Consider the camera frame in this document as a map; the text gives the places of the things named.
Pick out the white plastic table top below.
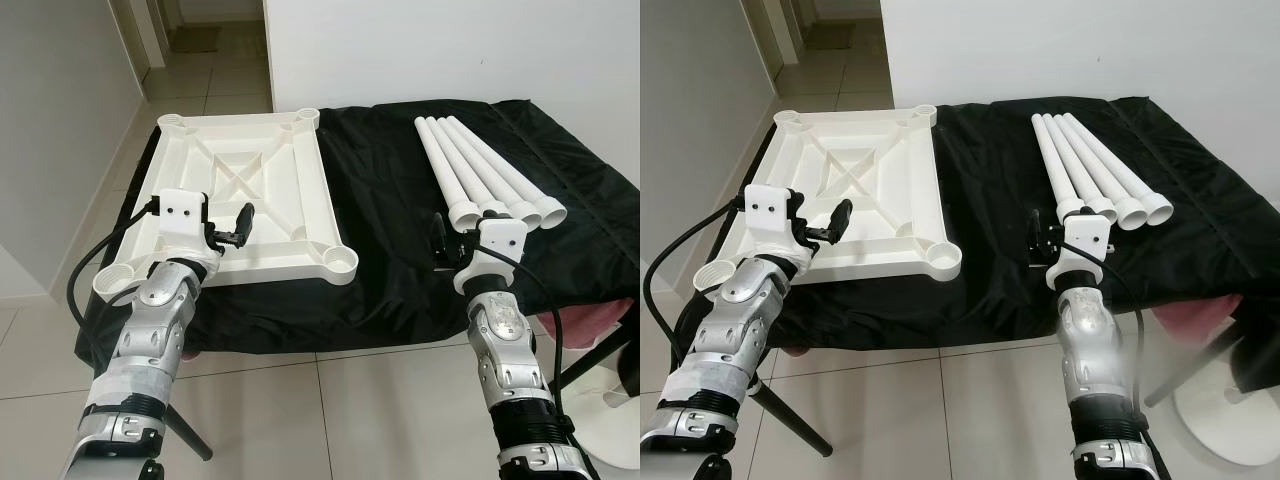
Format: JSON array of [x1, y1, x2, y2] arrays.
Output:
[[703, 106, 963, 297], [93, 108, 359, 303]]

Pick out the white plastic table leg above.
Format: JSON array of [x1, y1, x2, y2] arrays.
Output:
[[1056, 112, 1152, 232], [1066, 111, 1175, 228], [428, 117, 508, 221], [451, 115, 569, 230], [1045, 113, 1119, 223], [1032, 114, 1092, 224], [440, 116, 542, 226], [414, 117, 482, 230]]

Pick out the black table cloth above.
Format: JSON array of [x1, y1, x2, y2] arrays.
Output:
[[75, 98, 641, 357], [672, 96, 1280, 353]]

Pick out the black stand pole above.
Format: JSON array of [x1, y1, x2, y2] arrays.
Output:
[[548, 335, 641, 396], [1145, 328, 1249, 407]]

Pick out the black tripod leg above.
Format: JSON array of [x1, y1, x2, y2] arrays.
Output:
[[163, 403, 214, 462], [750, 380, 832, 457]]

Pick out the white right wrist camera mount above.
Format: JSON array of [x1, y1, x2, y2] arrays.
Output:
[[1047, 214, 1115, 291], [455, 217, 529, 294]]

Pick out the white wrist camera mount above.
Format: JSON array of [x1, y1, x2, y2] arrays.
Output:
[[155, 188, 219, 266], [745, 184, 813, 266], [1047, 214, 1115, 291], [455, 217, 529, 294]]

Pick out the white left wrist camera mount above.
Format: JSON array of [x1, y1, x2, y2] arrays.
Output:
[[155, 188, 219, 266], [745, 184, 813, 266]]

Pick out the white door frame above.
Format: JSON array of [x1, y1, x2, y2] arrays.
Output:
[[740, 0, 806, 81], [108, 0, 171, 73]]

